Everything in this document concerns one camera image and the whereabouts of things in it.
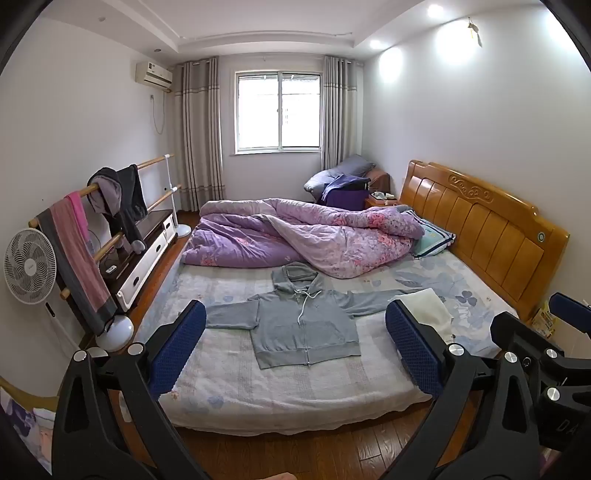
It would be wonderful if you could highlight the wooden nightstand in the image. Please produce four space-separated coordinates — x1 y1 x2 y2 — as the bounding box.
365 168 399 209

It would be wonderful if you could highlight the grey zip hoodie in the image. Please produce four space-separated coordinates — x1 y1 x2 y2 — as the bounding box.
205 261 428 370

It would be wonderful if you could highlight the grey striped curtain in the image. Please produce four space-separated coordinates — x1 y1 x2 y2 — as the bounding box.
173 56 227 213
320 55 363 174

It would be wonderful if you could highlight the blue patterned pillow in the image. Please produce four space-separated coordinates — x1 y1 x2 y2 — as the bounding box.
409 215 457 259

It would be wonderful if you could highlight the dark jacket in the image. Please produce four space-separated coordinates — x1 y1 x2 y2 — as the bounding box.
87 164 149 245

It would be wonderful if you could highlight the white low cabinet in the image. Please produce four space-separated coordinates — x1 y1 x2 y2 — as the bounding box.
99 210 178 315

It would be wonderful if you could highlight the white folded cloth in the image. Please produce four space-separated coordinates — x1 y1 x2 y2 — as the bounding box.
398 288 455 344

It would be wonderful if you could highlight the pink towel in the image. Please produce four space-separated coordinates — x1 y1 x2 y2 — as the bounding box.
50 191 112 315

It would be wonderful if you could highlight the white standing fan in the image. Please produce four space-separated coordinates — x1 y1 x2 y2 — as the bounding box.
4 228 58 319

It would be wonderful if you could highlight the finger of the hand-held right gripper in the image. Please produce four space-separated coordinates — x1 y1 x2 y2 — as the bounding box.
549 292 591 328
490 311 573 370

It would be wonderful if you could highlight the air conditioner cord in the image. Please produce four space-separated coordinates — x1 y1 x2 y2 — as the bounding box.
150 90 167 136

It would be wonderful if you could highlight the window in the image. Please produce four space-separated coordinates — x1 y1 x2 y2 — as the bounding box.
233 70 322 155

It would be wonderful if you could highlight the white air conditioner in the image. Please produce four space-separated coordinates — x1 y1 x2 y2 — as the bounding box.
135 61 174 90

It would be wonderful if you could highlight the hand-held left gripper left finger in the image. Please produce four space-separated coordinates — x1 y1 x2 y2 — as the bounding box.
51 299 208 480

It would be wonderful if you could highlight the grey bedding pile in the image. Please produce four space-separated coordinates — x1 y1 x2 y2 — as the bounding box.
304 154 377 195

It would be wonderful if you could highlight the wooden headboard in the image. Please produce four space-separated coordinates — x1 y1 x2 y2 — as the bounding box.
399 160 570 321

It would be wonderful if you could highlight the bed with floral sheet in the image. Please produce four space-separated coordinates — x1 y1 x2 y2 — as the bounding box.
156 198 520 437

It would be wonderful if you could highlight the purple cloth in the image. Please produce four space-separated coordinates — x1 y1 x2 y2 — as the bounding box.
321 174 372 210

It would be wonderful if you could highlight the grey towel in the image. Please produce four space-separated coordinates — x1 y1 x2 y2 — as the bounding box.
35 208 118 337

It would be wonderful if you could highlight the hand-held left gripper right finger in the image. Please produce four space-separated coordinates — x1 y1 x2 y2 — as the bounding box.
382 299 546 480

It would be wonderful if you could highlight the printed cloth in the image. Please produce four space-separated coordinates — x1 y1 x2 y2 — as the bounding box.
0 376 58 474

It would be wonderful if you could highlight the yellow box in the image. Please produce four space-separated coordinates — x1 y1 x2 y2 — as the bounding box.
529 300 565 342

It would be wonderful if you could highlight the wooden clothes rack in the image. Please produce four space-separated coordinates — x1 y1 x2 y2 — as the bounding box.
28 154 191 354

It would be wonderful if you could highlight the purple floral quilt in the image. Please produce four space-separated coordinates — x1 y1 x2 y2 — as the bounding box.
181 198 424 280

